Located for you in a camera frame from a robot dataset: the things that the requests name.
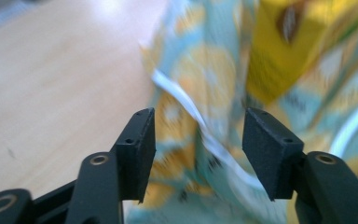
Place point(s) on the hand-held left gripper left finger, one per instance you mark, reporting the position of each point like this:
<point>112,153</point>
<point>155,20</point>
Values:
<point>130,161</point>

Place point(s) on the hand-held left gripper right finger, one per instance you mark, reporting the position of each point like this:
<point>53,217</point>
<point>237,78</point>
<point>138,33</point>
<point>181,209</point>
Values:
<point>273,155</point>

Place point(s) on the teal orange-print cloth bag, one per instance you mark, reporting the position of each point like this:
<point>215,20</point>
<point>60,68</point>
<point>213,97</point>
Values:
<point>205,93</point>

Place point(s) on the yellow packet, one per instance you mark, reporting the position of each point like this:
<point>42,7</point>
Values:
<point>286,53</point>

